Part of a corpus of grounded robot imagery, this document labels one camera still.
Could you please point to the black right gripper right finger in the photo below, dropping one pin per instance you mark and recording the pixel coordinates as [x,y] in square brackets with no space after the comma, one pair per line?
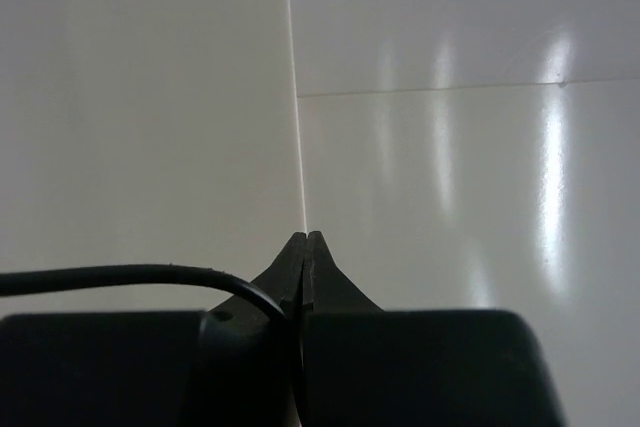
[365,366]

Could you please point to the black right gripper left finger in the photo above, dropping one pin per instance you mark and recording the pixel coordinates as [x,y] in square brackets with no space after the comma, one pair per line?
[234,365]

